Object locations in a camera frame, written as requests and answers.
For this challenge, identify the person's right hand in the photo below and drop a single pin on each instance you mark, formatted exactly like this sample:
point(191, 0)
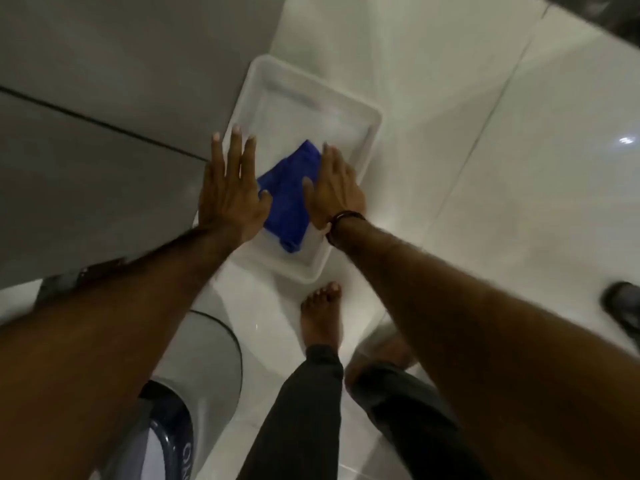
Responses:
point(335, 194)

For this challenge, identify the person's left hand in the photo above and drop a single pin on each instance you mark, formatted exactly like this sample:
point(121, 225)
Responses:
point(230, 199)

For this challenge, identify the person's left little finger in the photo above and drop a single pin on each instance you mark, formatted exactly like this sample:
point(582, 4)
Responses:
point(217, 153)

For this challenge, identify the person's right thumb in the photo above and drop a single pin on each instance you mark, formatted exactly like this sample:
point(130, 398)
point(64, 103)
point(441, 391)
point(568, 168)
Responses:
point(308, 193)

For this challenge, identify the person's left thumb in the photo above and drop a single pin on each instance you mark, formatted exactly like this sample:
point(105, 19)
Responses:
point(265, 200)

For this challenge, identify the person's left forearm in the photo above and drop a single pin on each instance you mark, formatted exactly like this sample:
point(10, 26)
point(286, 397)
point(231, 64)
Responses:
point(100, 354)

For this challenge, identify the person's right forearm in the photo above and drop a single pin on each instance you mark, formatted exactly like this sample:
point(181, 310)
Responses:
point(500, 354)

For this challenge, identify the blue cloth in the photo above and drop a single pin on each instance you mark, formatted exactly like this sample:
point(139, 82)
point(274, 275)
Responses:
point(287, 194)

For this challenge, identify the black wristband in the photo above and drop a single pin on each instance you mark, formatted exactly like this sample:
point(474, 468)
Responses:
point(340, 217)

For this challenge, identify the white plastic tray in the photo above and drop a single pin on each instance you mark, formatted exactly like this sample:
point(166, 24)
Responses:
point(310, 109)

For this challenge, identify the person's left foot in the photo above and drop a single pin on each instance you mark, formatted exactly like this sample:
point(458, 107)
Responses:
point(320, 319)

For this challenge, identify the person's foot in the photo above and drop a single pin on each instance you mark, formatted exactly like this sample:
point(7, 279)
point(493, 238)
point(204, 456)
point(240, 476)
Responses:
point(320, 319)
point(385, 352)

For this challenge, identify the person's right foot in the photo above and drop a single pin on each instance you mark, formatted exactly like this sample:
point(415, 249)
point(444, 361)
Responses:
point(385, 352)

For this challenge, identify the grey bin with navy band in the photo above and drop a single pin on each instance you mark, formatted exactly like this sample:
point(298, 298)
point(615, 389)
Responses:
point(205, 374)

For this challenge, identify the person's left trouser leg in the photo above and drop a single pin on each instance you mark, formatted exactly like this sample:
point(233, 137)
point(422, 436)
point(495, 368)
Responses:
point(300, 419)

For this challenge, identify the person's trouser leg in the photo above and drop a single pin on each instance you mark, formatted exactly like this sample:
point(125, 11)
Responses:
point(405, 419)
point(300, 419)

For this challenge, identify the person's right trouser leg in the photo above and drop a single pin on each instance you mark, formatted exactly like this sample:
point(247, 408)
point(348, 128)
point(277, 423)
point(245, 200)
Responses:
point(405, 419)

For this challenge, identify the black shoe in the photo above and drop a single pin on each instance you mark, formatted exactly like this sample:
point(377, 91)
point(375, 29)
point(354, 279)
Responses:
point(625, 307)

